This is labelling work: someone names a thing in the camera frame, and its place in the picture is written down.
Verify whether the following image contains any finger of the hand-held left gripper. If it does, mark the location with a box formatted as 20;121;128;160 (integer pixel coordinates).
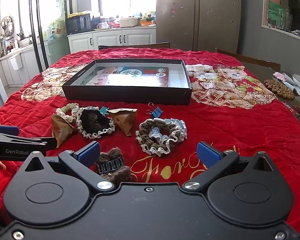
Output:
0;132;57;153
0;125;19;137

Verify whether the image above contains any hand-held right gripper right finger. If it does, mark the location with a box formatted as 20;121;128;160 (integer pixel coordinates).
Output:
182;141;277;193

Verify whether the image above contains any brown felt hair claw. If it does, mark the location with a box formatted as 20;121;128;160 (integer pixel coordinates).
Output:
96;148;132;183

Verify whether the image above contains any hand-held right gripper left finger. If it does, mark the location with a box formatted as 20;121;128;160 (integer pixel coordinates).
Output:
24;141;115;193

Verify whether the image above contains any green sign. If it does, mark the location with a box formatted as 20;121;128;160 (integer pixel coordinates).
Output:
267;0;283;28

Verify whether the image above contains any dark blue binder clip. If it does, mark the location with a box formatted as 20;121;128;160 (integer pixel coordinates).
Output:
145;102;164;119

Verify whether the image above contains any cream crochet scrunchie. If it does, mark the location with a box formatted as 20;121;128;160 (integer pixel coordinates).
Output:
56;103;79;123

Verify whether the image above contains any red printed blanket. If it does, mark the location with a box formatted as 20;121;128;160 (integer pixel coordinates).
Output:
0;48;300;230

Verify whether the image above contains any white wall shelf unit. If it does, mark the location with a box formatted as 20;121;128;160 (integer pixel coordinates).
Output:
261;0;300;42

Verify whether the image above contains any white hanging bin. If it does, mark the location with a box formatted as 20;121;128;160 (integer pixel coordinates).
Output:
9;54;24;71

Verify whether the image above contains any clear drinking glass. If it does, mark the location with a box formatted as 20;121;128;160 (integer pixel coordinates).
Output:
285;9;293;32
277;7;287;29

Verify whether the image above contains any brown paper triangle packet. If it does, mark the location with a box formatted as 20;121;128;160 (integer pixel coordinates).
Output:
108;108;138;137
51;114;78;148

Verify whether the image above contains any black scrunchie white lace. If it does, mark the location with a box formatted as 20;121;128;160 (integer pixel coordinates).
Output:
76;107;116;139

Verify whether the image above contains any cream plastic basin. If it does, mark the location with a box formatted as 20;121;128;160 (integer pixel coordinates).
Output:
119;17;141;28

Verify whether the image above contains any steel pot lids rack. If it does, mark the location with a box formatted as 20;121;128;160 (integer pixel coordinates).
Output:
2;16;15;37

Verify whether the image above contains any black sliding door frame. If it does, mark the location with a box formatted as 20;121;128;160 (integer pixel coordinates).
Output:
28;0;50;73

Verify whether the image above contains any dark wooden chair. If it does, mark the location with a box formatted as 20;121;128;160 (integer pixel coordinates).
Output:
214;48;281;71
98;42;170;51

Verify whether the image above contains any pink scalloped paper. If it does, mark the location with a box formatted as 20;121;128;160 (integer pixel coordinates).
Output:
273;71;294;83

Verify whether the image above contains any black cardboard box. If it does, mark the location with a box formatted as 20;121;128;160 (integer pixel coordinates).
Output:
62;59;192;106

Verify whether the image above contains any brown scrunchie cream lace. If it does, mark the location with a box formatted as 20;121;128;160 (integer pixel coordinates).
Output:
136;119;188;157

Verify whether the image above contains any white kitchen cabinet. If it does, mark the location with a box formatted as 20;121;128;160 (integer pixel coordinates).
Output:
67;27;157;53

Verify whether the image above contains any black microwave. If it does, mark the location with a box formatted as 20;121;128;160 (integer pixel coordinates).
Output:
65;13;92;36

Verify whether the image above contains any steel refrigerator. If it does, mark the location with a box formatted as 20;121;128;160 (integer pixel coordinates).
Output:
156;0;242;52

